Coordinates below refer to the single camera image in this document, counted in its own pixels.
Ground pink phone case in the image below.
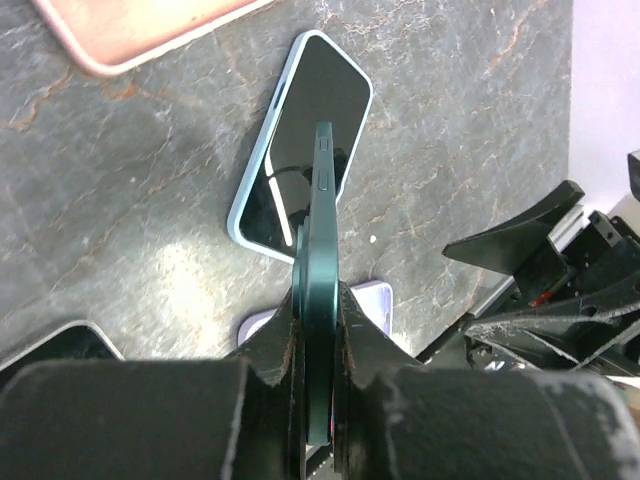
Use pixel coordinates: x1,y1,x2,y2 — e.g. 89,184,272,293
33,0,270,77

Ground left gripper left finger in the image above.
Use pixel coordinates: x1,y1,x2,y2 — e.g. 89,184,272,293
1,298,306,479

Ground white phone black screen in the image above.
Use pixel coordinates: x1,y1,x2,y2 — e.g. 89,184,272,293
1,319,124,376

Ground light blue phone case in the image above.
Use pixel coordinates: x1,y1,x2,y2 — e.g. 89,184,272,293
227,29,375,266

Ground purple phone case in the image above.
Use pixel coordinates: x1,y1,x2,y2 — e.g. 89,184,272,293
237,280,393,346

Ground dark green phone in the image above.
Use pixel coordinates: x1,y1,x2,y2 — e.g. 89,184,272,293
292,121,339,445

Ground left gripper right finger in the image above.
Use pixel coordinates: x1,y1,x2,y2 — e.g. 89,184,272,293
334,286,639,479

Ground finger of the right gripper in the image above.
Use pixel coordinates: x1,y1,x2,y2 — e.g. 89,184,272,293
465,287,639,370
442,180,585,276

